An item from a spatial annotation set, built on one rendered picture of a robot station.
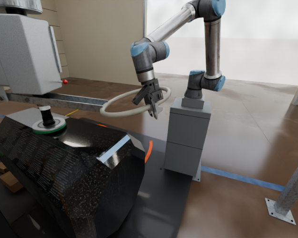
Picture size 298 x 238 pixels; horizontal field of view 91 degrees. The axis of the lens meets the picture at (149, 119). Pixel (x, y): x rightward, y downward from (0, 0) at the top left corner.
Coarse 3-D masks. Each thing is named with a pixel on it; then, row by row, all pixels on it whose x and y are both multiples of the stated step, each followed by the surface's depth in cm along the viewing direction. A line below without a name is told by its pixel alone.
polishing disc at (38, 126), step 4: (40, 120) 116; (56, 120) 117; (60, 120) 117; (64, 120) 118; (36, 124) 111; (40, 124) 111; (56, 124) 112; (60, 124) 112; (36, 128) 105; (40, 128) 105; (44, 128) 106; (48, 128) 106; (52, 128) 106; (56, 128) 108
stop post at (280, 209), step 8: (296, 176) 125; (288, 184) 133; (296, 184) 125; (288, 192) 131; (296, 192) 127; (272, 200) 153; (280, 200) 139; (288, 200) 133; (296, 200) 130; (272, 208) 146; (280, 208) 139; (288, 208) 136; (272, 216) 139; (280, 216) 139; (288, 216) 139
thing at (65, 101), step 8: (0, 96) 95; (8, 96) 99; (16, 96) 98; (24, 96) 98; (32, 96) 98; (56, 96) 108; (64, 96) 108; (72, 96) 107; (80, 96) 108; (40, 104) 100; (48, 104) 99; (56, 104) 99; (64, 104) 98; (72, 104) 98; (80, 104) 98; (88, 104) 97; (96, 104) 98
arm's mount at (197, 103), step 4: (184, 96) 157; (204, 96) 159; (184, 100) 152; (188, 100) 151; (192, 100) 150; (196, 100) 148; (200, 100) 148; (184, 104) 154; (188, 104) 153; (192, 104) 152; (196, 104) 150; (200, 104) 149; (200, 108) 150
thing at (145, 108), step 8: (160, 88) 108; (168, 88) 98; (120, 96) 117; (168, 96) 87; (104, 104) 104; (104, 112) 87; (112, 112) 83; (120, 112) 80; (128, 112) 78; (136, 112) 78
